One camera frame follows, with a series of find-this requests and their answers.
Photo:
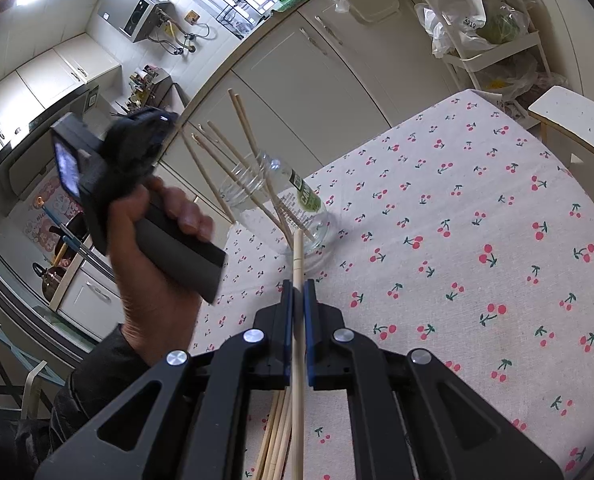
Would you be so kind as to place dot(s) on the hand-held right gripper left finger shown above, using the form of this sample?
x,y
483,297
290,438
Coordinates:
x,y
290,320

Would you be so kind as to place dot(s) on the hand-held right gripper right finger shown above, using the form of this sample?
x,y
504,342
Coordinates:
x,y
308,320

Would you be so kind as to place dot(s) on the long bamboo chopstick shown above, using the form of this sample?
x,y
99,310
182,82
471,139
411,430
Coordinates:
x,y
233,100
202,166
297,260
241,106
212,155
222,137

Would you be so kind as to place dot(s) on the clear glass jar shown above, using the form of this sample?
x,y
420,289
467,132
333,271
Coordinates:
x,y
317,230

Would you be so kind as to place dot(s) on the pile of wooden chopsticks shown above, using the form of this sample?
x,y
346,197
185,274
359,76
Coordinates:
x,y
277,430

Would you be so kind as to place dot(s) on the person's left forearm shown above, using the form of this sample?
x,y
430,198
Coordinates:
x,y
92,375

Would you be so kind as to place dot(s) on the person's left hand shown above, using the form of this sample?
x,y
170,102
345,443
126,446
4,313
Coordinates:
x,y
152,305

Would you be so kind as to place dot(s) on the black wok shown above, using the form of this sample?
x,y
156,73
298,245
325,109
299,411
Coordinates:
x,y
69,232

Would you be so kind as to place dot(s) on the cream upper cabinets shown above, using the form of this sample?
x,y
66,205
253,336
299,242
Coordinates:
x,y
42,90

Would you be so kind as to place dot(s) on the copper kettle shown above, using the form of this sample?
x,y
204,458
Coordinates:
x,y
52,285

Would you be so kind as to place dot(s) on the cherry print tablecloth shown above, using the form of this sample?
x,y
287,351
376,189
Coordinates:
x,y
452,220

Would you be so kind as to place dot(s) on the teal and cream shelf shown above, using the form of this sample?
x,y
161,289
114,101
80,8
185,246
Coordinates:
x,y
7,360

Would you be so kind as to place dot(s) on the cream base cabinets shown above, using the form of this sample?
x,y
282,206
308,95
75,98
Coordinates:
x,y
327,75

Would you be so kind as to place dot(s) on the white rolling cart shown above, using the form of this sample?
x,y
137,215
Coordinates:
x,y
497,55

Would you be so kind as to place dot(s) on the white plastic bag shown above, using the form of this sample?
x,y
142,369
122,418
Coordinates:
x,y
452,20

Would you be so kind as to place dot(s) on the white stool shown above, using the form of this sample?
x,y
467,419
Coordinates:
x,y
572,115

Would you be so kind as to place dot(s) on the bag of green vegetables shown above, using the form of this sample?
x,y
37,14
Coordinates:
x,y
502,25

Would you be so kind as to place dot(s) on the pink wall poster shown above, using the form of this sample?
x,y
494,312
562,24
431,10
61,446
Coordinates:
x,y
42,210

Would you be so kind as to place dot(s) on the wall condiment rack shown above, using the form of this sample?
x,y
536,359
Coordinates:
x,y
147,85

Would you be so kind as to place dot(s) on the wall water heater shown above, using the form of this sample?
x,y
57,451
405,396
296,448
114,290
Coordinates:
x,y
132,7

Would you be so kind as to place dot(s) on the wall socket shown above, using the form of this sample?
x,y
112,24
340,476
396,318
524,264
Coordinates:
x,y
192,16

